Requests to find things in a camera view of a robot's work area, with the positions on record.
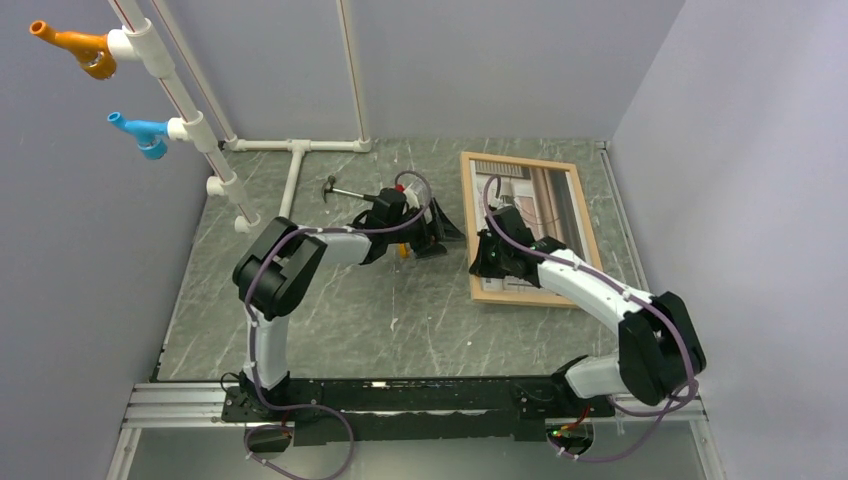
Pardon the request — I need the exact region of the blue nozzle fitting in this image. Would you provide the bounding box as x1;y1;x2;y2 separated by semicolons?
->
107;112;168;160

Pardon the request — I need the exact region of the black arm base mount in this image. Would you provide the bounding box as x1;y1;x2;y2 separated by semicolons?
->
222;375;614;446

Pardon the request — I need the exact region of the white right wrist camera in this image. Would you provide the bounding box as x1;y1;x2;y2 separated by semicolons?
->
496;182;515;205

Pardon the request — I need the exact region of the wooden picture frame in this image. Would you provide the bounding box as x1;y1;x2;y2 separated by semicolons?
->
460;152;603;270

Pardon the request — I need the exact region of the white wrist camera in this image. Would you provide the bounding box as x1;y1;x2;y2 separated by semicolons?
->
394;184;425;208
496;182;515;205

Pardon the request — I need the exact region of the orange nozzle fitting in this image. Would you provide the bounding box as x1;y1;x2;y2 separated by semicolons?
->
29;20;117;80

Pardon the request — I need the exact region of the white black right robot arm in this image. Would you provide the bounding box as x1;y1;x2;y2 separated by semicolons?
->
469;206;707;415

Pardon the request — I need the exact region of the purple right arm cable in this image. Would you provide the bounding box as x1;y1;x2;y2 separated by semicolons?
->
482;174;701;464

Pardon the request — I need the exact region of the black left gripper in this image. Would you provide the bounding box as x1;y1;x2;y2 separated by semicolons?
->
387;199;466;259

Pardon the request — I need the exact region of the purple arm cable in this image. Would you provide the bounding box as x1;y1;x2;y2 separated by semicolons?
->
482;174;701;464
242;170;435;480

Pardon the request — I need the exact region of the aluminium rail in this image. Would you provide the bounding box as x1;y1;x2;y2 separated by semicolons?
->
118;382;726;479

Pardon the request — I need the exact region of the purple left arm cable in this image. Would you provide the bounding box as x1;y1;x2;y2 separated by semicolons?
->
242;170;435;480

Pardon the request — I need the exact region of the white PVC pipe stand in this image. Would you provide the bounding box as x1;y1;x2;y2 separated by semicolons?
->
107;1;372;234

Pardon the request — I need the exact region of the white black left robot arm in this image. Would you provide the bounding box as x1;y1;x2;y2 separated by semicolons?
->
232;185;465;420

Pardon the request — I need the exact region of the black handled claw hammer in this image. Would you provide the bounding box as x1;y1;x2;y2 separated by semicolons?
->
321;175;377;203

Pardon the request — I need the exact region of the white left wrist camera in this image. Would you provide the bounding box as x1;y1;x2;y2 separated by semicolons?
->
394;184;425;208

